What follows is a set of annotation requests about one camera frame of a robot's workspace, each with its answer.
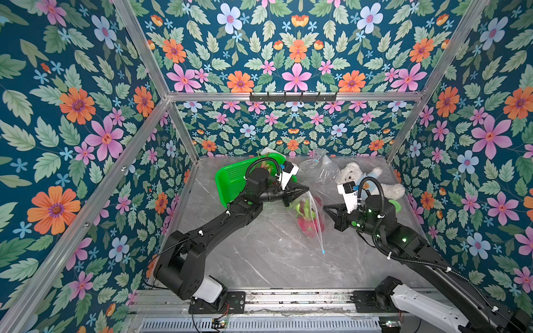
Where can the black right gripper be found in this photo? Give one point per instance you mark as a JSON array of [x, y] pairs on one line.
[[343, 218]]

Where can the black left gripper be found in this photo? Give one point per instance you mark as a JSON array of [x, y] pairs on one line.
[[289, 196]]

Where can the pink dragon fruit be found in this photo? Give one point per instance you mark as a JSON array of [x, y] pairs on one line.
[[304, 209], [311, 228]]

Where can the green plastic basket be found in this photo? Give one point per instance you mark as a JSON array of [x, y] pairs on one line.
[[230, 180]]

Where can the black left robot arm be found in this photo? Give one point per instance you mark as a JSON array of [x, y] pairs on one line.
[[181, 264]]

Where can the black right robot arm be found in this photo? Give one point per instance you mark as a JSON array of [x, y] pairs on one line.
[[471, 310]]

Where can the white rectangular box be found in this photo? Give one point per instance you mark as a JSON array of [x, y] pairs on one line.
[[267, 150]]

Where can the small green round lid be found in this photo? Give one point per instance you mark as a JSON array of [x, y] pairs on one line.
[[397, 205]]

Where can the white perforated vent strip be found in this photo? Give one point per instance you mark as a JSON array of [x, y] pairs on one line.
[[263, 324]]

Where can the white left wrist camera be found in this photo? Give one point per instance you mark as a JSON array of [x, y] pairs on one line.
[[288, 170]]

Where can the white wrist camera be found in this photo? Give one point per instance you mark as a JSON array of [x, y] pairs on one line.
[[349, 191], [288, 170]]

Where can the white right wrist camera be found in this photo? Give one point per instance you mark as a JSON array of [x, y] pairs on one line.
[[349, 191]]

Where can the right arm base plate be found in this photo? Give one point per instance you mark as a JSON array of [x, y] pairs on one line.
[[368, 301]]

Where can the black hook rail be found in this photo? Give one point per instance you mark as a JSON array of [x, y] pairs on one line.
[[278, 97]]

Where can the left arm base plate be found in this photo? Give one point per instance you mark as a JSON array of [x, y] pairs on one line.
[[229, 302]]

